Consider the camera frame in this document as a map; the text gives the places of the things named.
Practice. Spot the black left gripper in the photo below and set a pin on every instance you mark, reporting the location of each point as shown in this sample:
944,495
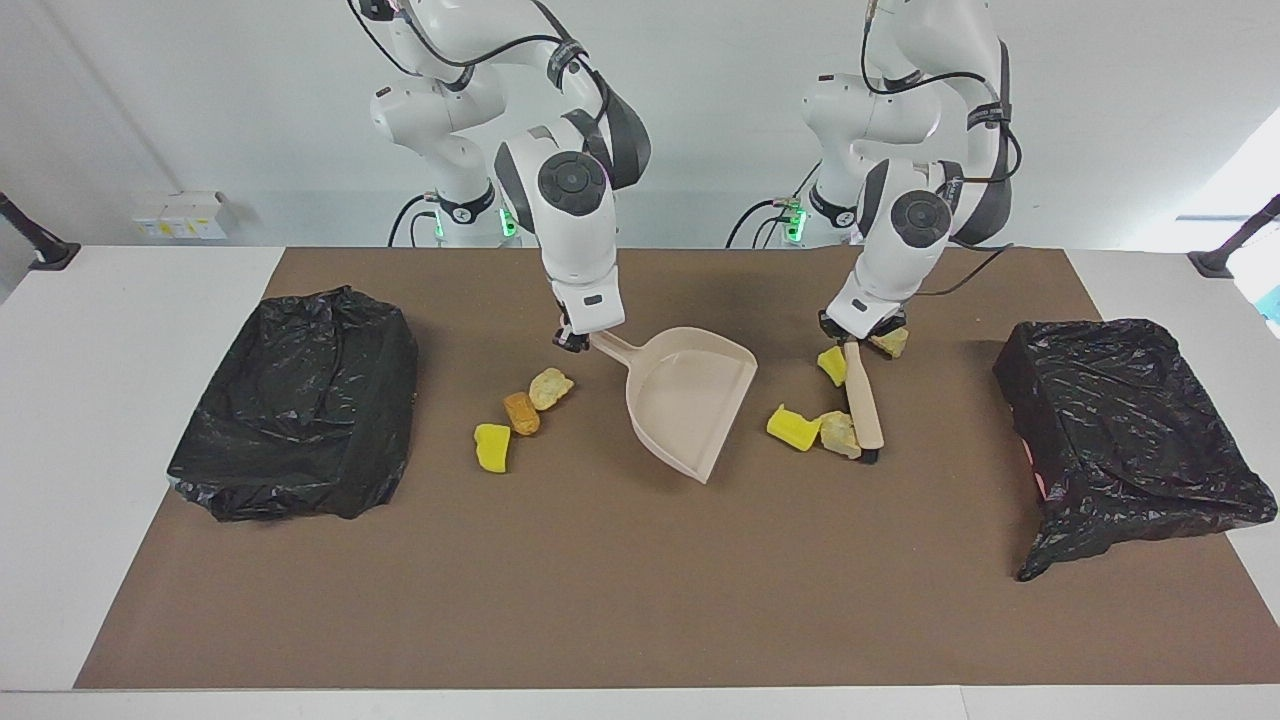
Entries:
840,333

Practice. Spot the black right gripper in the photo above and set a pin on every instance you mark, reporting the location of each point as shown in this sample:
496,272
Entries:
565,332

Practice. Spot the yellow sponge piece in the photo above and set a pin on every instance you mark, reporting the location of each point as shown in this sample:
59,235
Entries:
492,450
832,366

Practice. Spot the beige hand brush black bristles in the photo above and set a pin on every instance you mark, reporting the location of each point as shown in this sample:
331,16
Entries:
866,410

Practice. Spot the brown bread chunk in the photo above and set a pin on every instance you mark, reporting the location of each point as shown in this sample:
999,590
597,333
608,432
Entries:
521,414

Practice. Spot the yellow sponge with green pad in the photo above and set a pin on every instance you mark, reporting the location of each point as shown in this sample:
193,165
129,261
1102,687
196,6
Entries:
792,428

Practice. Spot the beige plastic dustpan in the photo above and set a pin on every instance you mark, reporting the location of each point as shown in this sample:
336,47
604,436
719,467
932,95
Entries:
690,400

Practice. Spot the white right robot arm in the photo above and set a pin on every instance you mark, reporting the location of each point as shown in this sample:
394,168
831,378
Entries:
575,230

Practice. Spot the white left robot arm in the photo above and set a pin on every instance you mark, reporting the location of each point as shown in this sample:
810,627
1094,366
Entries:
900,260

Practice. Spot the black bag lined pink bin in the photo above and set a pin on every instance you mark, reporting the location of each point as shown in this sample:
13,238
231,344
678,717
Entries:
1130,430

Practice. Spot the green lit base connector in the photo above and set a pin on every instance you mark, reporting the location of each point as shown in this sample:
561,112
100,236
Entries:
507,222
793,222

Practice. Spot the brown table mat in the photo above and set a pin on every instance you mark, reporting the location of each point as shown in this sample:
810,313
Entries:
640,620

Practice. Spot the black clamp stand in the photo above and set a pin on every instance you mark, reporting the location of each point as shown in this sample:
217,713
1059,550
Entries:
1225,258
45,252

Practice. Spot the teal object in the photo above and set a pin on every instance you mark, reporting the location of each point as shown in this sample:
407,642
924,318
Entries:
1272,305

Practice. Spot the white wall socket box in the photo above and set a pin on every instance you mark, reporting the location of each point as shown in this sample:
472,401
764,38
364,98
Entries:
180,215

